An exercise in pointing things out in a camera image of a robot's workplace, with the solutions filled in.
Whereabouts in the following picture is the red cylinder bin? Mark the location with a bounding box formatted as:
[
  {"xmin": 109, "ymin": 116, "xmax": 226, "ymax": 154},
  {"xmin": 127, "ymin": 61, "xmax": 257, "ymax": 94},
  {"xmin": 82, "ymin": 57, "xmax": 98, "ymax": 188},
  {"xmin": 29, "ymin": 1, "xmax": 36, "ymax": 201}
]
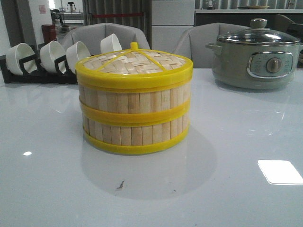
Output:
[{"xmin": 42, "ymin": 24, "xmax": 57, "ymax": 44}]

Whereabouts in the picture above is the grey chair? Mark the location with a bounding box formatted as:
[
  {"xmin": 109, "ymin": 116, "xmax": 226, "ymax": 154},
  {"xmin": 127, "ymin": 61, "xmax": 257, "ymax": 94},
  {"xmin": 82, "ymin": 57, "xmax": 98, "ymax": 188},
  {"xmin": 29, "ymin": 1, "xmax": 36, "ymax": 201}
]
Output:
[
  {"xmin": 173, "ymin": 23, "xmax": 245, "ymax": 69},
  {"xmin": 59, "ymin": 23, "xmax": 150, "ymax": 55}
]

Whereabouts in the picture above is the left grey chair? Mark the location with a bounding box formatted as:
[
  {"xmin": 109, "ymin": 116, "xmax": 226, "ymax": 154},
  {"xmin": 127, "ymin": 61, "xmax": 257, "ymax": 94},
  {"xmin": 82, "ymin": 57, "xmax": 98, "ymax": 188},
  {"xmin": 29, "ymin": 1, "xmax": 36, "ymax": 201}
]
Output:
[{"xmin": 59, "ymin": 23, "xmax": 150, "ymax": 55}]

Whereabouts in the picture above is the glass pot lid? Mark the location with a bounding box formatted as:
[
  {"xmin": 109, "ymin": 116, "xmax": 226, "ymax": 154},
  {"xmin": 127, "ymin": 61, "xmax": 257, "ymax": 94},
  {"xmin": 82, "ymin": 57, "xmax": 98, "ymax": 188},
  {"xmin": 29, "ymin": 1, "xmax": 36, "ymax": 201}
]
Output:
[{"xmin": 217, "ymin": 18, "xmax": 300, "ymax": 46}]

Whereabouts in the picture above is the right grey chair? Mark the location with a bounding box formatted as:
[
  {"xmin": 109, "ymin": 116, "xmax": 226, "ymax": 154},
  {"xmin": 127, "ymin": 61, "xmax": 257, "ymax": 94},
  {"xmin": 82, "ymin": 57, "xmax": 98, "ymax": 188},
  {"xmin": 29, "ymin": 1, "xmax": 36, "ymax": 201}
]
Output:
[{"xmin": 173, "ymin": 23, "xmax": 245, "ymax": 69}]

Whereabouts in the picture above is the black bowl rack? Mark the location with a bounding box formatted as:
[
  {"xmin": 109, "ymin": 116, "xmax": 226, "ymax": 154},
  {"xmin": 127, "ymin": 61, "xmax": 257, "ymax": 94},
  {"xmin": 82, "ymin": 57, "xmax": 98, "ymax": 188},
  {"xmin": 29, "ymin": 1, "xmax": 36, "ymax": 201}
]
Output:
[{"xmin": 0, "ymin": 54, "xmax": 77, "ymax": 84}]

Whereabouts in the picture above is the bamboo steamer tray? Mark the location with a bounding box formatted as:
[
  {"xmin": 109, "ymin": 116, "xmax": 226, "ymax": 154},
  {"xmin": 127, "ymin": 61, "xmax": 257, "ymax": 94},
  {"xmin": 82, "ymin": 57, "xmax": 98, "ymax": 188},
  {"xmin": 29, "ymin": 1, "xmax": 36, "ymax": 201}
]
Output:
[
  {"xmin": 79, "ymin": 82, "xmax": 191, "ymax": 126},
  {"xmin": 83, "ymin": 113, "xmax": 189, "ymax": 155}
]

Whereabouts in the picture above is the white bowl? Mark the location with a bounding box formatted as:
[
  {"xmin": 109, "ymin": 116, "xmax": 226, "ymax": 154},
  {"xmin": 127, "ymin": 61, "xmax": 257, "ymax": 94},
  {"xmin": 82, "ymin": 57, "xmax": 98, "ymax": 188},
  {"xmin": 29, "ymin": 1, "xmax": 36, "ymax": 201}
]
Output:
[
  {"xmin": 100, "ymin": 34, "xmax": 122, "ymax": 54},
  {"xmin": 6, "ymin": 43, "xmax": 35, "ymax": 76},
  {"xmin": 66, "ymin": 41, "xmax": 91, "ymax": 74},
  {"xmin": 39, "ymin": 40, "xmax": 66, "ymax": 73}
]

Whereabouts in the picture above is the white cabinet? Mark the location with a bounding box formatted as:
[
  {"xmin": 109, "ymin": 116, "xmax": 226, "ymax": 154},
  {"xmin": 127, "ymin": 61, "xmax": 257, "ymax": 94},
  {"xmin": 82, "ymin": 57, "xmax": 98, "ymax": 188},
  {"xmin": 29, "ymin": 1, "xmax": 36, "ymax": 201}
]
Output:
[{"xmin": 151, "ymin": 0, "xmax": 195, "ymax": 52}]

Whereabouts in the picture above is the woven bamboo steamer lid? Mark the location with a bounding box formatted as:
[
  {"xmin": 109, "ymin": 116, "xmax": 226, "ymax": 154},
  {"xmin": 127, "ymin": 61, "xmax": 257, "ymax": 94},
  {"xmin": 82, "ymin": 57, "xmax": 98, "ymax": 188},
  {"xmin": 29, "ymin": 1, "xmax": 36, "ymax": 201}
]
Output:
[{"xmin": 75, "ymin": 42, "xmax": 193, "ymax": 93}]

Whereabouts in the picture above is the grey electric cooking pot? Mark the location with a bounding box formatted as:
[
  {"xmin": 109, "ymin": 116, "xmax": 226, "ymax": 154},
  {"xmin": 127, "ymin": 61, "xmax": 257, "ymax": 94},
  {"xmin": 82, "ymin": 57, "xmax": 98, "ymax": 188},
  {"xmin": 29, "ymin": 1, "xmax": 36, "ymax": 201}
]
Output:
[{"xmin": 206, "ymin": 41, "xmax": 303, "ymax": 90}]

